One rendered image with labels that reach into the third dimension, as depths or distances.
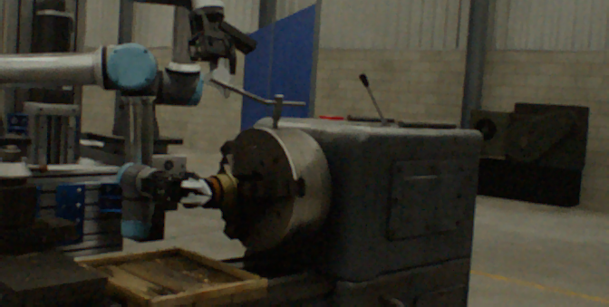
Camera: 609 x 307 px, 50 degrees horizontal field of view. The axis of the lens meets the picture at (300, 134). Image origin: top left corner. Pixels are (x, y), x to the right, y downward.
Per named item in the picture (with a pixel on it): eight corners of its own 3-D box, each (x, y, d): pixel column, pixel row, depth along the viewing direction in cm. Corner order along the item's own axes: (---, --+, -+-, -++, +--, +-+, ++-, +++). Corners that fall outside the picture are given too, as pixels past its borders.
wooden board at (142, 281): (179, 261, 174) (180, 245, 173) (267, 296, 148) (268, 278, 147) (70, 276, 153) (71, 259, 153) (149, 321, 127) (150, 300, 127)
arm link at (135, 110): (118, 49, 187) (121, 217, 191) (113, 46, 177) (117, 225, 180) (159, 50, 189) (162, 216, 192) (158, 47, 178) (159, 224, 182)
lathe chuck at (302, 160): (236, 227, 185) (250, 118, 181) (313, 263, 163) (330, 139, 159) (210, 231, 179) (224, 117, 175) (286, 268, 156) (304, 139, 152)
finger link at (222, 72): (210, 97, 152) (205, 59, 153) (230, 98, 156) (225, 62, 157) (217, 92, 149) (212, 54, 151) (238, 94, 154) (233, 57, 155)
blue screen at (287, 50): (213, 177, 1047) (222, 30, 1035) (262, 178, 1067) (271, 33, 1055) (265, 230, 649) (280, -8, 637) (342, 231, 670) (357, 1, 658)
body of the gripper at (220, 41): (189, 63, 155) (183, 16, 157) (219, 67, 161) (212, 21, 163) (207, 53, 149) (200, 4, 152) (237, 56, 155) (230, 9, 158)
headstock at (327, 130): (365, 227, 237) (372, 120, 235) (481, 256, 202) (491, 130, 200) (235, 244, 196) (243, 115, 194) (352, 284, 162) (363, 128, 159)
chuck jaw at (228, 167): (253, 182, 171) (237, 145, 176) (263, 172, 168) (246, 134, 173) (218, 184, 163) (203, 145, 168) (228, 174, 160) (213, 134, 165)
